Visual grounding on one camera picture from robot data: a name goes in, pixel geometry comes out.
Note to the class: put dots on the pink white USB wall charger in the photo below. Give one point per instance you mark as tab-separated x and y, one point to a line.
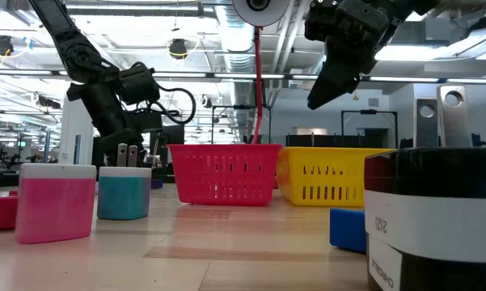
54	206

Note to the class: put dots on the black low background partition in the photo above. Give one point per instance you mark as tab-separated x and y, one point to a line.
331	141

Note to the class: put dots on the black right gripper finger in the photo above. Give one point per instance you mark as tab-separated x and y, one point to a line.
333	85

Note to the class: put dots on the red small digital display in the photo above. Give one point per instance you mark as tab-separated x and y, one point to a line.
0	212

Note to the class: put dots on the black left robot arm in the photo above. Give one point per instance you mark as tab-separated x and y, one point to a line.
68	44

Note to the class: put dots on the black background workstation frame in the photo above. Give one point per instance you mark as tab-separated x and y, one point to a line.
368	111

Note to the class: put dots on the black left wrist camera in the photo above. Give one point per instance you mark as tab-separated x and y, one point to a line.
145	121

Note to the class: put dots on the red desk lamp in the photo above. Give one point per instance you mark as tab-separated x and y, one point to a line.
259	81

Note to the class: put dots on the teal white USB wall charger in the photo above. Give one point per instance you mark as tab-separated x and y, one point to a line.
123	198

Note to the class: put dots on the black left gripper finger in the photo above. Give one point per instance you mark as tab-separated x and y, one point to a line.
109	149

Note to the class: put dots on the blue small digital display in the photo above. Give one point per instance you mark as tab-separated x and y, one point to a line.
347	230

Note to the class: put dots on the black ceiling-mounted device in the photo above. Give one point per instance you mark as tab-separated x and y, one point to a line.
2	44
178	48

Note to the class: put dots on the yellow plastic basket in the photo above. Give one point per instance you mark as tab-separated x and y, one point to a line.
323	157

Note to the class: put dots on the black metal table frame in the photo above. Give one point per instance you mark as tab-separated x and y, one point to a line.
167	175

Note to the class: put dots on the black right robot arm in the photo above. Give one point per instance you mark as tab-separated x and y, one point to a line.
426	6

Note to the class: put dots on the black background monitor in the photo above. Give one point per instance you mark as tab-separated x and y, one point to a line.
172	137

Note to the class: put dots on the long linear ceiling light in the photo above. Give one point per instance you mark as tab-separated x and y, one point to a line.
246	75

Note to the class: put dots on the red plastic basket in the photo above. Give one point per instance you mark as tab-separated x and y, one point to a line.
226	190

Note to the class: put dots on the black USB wall charger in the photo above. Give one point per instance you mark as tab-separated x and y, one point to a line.
432	178

